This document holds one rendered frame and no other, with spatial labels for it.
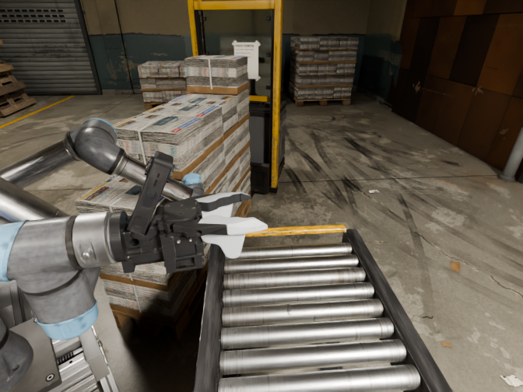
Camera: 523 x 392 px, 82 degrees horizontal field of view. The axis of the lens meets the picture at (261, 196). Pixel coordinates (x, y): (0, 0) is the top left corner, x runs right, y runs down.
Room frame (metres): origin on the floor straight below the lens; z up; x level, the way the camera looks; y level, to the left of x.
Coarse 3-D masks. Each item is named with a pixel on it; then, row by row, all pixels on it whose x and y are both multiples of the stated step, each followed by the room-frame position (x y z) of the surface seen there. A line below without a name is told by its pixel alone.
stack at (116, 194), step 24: (216, 168) 1.72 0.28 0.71; (96, 192) 1.18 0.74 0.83; (120, 192) 1.19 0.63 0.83; (216, 192) 1.67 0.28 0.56; (240, 216) 2.12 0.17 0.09; (120, 264) 1.09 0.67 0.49; (144, 264) 1.05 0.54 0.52; (192, 264) 1.29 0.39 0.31; (120, 288) 1.10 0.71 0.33; (144, 288) 1.06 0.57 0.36; (120, 312) 1.11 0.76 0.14; (168, 312) 1.04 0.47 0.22; (192, 312) 1.20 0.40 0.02
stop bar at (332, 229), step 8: (256, 232) 0.90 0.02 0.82; (264, 232) 0.90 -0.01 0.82; (272, 232) 0.90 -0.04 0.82; (280, 232) 0.90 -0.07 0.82; (288, 232) 0.90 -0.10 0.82; (296, 232) 0.91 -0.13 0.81; (304, 232) 0.91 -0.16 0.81; (312, 232) 0.91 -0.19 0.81; (320, 232) 0.91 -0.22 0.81; (328, 232) 0.92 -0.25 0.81; (336, 232) 0.92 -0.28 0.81; (344, 232) 0.92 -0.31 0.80
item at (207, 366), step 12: (216, 252) 0.81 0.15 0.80; (216, 264) 0.75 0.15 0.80; (216, 276) 0.69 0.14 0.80; (216, 288) 0.65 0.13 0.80; (204, 300) 0.60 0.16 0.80; (216, 300) 0.60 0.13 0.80; (204, 312) 0.56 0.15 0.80; (216, 312) 0.56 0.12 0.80; (204, 324) 0.52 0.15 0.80; (216, 324) 0.52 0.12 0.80; (204, 336) 0.49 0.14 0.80; (216, 336) 0.49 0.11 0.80; (204, 348) 0.45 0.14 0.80; (216, 348) 0.45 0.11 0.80; (204, 360) 0.42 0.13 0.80; (216, 360) 0.42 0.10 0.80; (204, 372) 0.40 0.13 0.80; (216, 372) 0.40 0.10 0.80; (204, 384) 0.37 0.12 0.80; (216, 384) 0.37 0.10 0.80
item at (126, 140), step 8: (128, 120) 1.52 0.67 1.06; (136, 120) 1.52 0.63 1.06; (144, 120) 1.53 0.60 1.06; (152, 120) 1.53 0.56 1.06; (120, 128) 1.38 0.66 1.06; (128, 128) 1.38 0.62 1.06; (136, 128) 1.38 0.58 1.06; (120, 136) 1.38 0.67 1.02; (128, 136) 1.37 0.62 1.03; (120, 144) 1.38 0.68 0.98; (128, 144) 1.37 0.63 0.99; (136, 144) 1.36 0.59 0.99; (128, 152) 1.37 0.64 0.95; (136, 152) 1.36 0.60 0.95
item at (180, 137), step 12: (168, 120) 1.54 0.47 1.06; (180, 120) 1.53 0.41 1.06; (192, 120) 1.53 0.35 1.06; (156, 132) 1.33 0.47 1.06; (168, 132) 1.31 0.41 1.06; (180, 132) 1.34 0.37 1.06; (192, 132) 1.45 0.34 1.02; (156, 144) 1.33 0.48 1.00; (168, 144) 1.32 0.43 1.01; (180, 144) 1.33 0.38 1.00; (192, 144) 1.45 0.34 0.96; (180, 156) 1.32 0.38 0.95; (192, 156) 1.43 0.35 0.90; (180, 168) 1.30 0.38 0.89
